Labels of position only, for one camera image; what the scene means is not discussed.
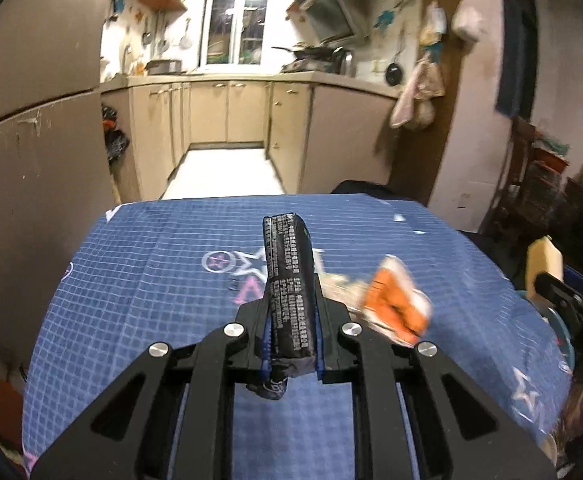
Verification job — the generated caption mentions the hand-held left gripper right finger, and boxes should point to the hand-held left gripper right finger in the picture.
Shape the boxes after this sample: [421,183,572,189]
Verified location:
[314,300,557,480]

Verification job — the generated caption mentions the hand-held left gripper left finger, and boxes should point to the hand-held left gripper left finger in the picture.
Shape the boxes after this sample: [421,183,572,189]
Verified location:
[30,300,273,480]

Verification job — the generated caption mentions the beige wrapper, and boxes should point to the beige wrapper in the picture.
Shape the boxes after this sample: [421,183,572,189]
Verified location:
[526,237,565,307]

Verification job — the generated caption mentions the black snack packet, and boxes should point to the black snack packet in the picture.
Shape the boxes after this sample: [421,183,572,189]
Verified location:
[244,212,322,402]

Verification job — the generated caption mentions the pale pink snack packet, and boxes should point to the pale pink snack packet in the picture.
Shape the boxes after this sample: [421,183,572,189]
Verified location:
[320,270,372,322]

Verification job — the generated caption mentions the orange snack packet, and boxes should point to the orange snack packet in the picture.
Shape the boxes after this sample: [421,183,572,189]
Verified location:
[360,254,433,347]

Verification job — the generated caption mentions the dark wooden chair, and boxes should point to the dark wooden chair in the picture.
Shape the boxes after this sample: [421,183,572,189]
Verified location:
[489,115,572,266]

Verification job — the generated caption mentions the blue checkered tablecloth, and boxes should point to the blue checkered tablecloth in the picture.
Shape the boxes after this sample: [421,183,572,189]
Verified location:
[22,194,572,480]

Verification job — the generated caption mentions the beige kitchen base cabinets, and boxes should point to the beige kitchen base cabinets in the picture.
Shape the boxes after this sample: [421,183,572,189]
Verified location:
[99,71,403,202]

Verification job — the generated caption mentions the hanging dark blue cloth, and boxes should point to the hanging dark blue cloth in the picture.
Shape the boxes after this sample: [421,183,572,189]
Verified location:
[494,0,541,120]

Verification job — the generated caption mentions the hanging pink towel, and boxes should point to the hanging pink towel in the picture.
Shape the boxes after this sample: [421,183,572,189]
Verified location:
[389,57,446,131]

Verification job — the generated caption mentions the hanging black bags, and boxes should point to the hanging black bags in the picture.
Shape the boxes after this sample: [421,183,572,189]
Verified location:
[102,105,131,164]

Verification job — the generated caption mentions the hanging black frying pan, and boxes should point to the hanging black frying pan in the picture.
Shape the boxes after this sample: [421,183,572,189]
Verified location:
[385,35,404,87]

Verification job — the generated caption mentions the hanging white bag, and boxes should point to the hanging white bag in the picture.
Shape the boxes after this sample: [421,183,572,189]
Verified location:
[451,1,488,42]

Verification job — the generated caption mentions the metal kettle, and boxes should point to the metal kettle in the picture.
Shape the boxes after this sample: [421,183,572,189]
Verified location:
[331,47,356,77]

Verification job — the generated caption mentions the beige refrigerator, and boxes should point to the beige refrigerator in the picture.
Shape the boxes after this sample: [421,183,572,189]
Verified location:
[0,0,143,376]

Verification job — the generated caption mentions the black wok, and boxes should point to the black wok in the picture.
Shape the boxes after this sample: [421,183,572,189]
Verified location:
[272,45,343,62]

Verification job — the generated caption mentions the metal tray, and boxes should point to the metal tray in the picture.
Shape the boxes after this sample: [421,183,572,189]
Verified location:
[146,58,183,75]

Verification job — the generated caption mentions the kitchen window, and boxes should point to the kitchen window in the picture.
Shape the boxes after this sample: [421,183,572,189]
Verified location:
[199,0,275,67]

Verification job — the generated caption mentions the range hood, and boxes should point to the range hood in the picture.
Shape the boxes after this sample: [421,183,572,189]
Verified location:
[286,0,368,46]

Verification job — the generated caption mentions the blue fish wall sticker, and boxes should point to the blue fish wall sticker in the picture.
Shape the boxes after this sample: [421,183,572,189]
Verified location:
[373,9,398,32]

